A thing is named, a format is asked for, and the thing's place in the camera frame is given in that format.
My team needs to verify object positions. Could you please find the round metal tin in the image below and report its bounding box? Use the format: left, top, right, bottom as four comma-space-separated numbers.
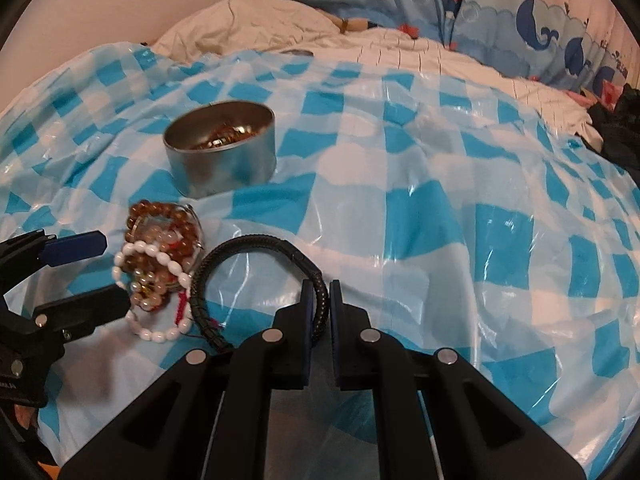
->
163, 101, 277, 199

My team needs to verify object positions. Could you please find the gold metal jewelry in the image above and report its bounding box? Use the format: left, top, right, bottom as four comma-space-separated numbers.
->
189, 126, 262, 151

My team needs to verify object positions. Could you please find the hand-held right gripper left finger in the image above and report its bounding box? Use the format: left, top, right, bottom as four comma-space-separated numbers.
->
59, 280, 321, 480

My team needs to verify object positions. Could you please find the pink translucent bead bracelet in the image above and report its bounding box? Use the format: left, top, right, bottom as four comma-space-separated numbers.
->
135, 222, 193, 281

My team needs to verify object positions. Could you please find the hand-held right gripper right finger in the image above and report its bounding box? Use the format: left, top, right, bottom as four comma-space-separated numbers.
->
328, 280, 588, 480

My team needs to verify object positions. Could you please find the dark cloth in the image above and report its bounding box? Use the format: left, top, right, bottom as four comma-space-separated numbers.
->
586, 82, 640, 173

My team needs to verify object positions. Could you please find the black braided leather bracelet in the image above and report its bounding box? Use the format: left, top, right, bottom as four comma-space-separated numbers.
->
190, 236, 331, 352

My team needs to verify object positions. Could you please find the blue checkered plastic sheet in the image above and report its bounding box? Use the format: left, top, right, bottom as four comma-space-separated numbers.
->
0, 42, 640, 480

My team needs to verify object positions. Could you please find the brown bead bracelet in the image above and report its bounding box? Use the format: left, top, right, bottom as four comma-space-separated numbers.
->
125, 201, 202, 273

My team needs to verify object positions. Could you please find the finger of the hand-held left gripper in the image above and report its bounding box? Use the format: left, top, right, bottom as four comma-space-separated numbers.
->
0, 230, 109, 302
0, 285, 130, 376

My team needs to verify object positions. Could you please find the white oval bead bracelet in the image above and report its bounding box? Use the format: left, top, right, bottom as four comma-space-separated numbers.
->
113, 241, 194, 345

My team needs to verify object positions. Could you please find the red string green bead bracelet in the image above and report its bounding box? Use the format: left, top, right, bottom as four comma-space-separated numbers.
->
174, 287, 195, 335

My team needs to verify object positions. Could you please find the blue whale print blanket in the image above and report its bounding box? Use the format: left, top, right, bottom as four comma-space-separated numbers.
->
265, 0, 632, 97

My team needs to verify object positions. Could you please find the pink cloth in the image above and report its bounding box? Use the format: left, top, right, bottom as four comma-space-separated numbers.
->
577, 79, 617, 108

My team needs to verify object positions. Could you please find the white grid pattern cloth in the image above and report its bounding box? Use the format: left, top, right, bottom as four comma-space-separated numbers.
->
280, 26, 607, 147

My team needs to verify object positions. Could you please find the orange patterned cloth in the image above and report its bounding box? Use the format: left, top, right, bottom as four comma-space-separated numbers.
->
0, 402, 61, 480

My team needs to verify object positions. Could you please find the cream quilt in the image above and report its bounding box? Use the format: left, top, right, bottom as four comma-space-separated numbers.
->
150, 0, 346, 63

